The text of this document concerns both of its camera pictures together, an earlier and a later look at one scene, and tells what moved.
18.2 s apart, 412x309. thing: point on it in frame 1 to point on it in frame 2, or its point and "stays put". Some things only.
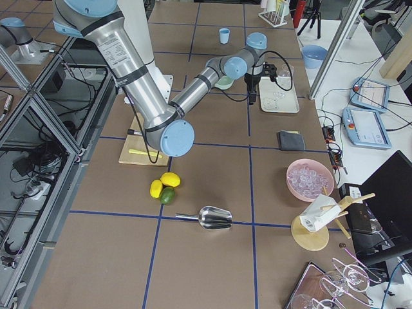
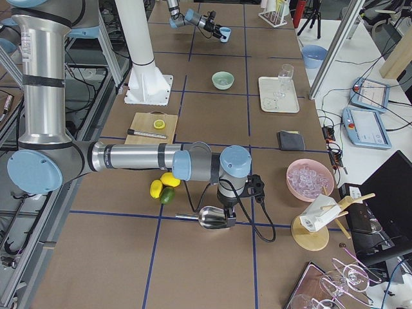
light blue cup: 224,33 stays put
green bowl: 224,83 stays put
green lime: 167,195 stays put
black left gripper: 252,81 to 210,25
